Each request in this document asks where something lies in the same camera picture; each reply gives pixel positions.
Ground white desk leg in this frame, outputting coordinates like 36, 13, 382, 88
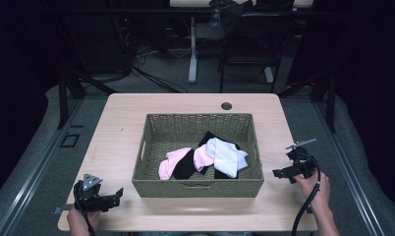
263, 66, 275, 85
188, 16, 198, 85

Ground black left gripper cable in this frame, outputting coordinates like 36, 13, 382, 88
75, 191, 97, 236

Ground person's right hand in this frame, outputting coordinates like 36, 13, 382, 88
293, 170, 332, 212

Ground black floor cables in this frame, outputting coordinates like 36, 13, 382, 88
128, 43, 191, 94

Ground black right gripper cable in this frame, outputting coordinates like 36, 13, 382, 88
290, 151, 322, 236

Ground person's left hand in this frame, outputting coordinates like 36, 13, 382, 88
67, 206, 102, 236

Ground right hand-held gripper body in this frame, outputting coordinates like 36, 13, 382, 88
284, 138, 318, 185

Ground grey metal floor rail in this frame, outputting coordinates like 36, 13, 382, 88
0, 97, 85, 236
311, 97, 387, 236

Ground dark cloth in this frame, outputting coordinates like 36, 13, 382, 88
207, 0, 254, 33

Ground green woven basket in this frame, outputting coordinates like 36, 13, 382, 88
132, 112, 265, 199

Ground pink sock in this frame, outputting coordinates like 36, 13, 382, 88
157, 147, 193, 182
193, 144, 216, 172

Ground black metal stand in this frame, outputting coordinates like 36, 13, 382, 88
277, 65, 338, 134
55, 63, 119, 131

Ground white sock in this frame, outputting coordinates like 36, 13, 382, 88
204, 137, 250, 179

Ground black sock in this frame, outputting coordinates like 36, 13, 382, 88
197, 131, 242, 180
172, 152, 198, 181

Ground black chair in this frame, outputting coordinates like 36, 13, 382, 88
217, 11, 300, 94

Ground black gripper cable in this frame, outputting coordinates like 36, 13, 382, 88
290, 151, 322, 236
75, 191, 97, 236

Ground light desk top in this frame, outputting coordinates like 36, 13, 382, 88
169, 0, 315, 9

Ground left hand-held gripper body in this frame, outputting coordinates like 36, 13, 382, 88
73, 173, 105, 213

